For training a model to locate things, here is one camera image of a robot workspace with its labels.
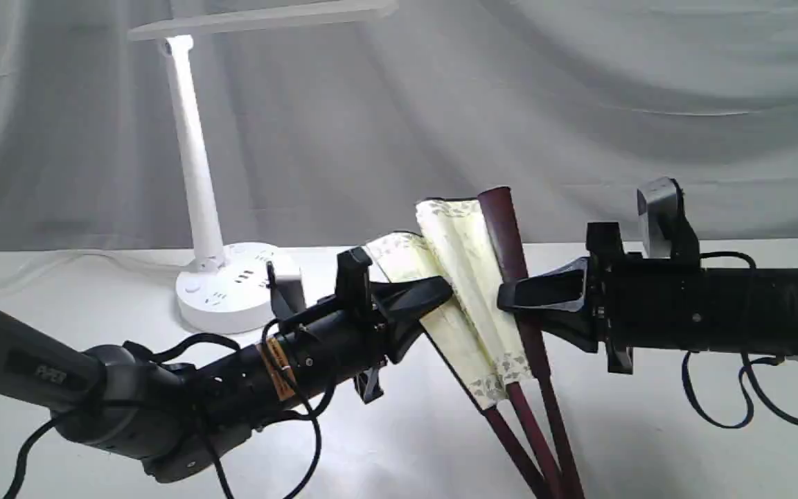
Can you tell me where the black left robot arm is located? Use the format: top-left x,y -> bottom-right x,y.
0,247 -> 453,498

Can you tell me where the white desk lamp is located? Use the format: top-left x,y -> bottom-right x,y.
127,1 -> 396,335

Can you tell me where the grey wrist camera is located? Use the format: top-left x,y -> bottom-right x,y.
266,256 -> 307,320
637,177 -> 700,265

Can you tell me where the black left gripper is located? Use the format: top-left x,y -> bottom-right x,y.
294,247 -> 454,404

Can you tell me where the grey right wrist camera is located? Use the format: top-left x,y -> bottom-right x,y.
637,177 -> 700,265

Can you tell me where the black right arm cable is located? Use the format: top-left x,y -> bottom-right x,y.
681,251 -> 798,434

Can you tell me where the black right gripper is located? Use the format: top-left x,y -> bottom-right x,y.
497,222 -> 644,375

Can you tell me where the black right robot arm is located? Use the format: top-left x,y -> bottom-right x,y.
497,222 -> 798,375

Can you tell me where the cream paper folding fan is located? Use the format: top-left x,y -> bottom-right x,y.
364,186 -> 585,498

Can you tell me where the grey backdrop curtain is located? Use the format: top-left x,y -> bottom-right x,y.
0,1 -> 798,252

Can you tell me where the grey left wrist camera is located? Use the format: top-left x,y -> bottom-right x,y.
266,256 -> 307,320

